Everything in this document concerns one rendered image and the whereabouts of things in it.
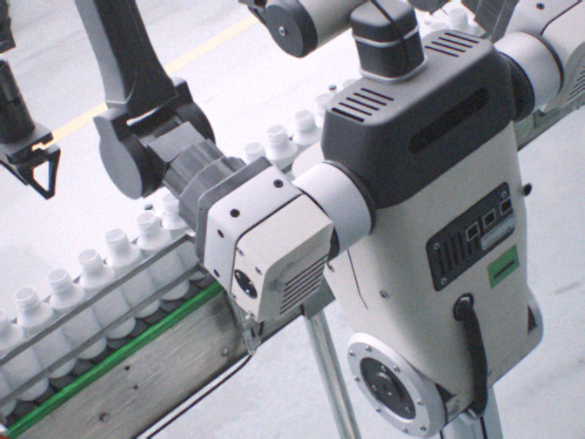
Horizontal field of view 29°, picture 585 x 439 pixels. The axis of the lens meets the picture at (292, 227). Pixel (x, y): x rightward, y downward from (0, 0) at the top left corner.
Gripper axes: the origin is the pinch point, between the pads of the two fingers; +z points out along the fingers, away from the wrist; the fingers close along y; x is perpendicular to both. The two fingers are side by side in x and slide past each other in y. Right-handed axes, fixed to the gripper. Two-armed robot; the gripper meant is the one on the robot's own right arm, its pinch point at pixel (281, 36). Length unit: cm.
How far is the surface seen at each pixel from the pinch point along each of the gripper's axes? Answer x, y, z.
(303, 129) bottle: -7.2, 12.4, 26.1
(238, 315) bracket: 21.8, 3.0, 44.4
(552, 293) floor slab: -91, 39, 142
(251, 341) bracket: 21, 3, 51
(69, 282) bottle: 44, 12, 25
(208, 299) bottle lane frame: 23.6, 8.2, 41.9
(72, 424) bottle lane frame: 54, 8, 47
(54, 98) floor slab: -72, 303, 146
